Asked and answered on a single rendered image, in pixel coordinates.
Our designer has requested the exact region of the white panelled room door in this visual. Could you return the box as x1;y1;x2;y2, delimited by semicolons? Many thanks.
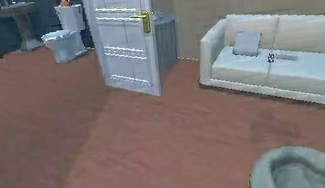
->
80;0;164;104

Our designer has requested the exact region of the grey square cushion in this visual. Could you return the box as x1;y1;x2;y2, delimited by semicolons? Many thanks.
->
229;28;265;59

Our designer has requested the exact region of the white toilet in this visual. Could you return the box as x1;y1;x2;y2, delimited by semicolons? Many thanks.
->
38;2;90;65

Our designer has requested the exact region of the white sofa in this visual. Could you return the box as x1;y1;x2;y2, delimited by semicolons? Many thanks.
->
192;4;325;124

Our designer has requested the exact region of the grey sink tap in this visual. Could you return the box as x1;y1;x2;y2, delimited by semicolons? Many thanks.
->
0;0;18;8

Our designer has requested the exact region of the gold door handle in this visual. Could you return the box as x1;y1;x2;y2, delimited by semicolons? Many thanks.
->
129;10;152;37

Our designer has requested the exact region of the grey pedestal sink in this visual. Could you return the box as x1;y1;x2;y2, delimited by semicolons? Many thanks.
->
0;0;43;55

